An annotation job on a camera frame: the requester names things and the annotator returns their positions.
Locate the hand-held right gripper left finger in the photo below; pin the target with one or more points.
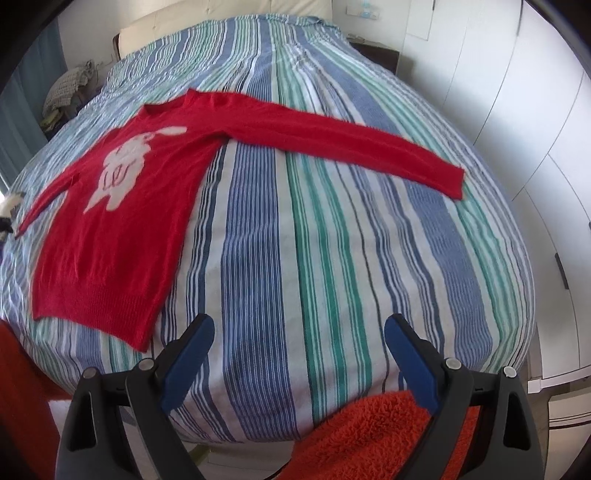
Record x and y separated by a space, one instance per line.
187 364

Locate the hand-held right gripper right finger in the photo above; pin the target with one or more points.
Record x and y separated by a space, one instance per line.
414 360

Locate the red sweater with white figure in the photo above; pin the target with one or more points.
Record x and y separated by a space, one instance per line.
124 217

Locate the orange fluffy rug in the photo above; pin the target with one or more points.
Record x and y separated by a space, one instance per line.
369 438

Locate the striped blue green bedspread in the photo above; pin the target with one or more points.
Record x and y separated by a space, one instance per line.
300 258

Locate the red cloth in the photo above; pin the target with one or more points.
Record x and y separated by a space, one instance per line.
23 360

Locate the white black patterned cloth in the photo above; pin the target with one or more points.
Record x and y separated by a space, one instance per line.
9 207

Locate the white wardrobe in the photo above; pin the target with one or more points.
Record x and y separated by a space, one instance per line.
521 115

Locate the grey knitted cloth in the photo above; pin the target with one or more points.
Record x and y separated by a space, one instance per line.
69 85

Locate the dark nightstand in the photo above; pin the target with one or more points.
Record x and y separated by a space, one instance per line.
376 53

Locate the blue curtain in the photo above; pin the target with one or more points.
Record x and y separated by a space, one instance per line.
27 92

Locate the cream padded headboard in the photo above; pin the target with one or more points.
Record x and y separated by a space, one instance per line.
221 23

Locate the white wall socket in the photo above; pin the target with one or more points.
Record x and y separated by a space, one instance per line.
364 10

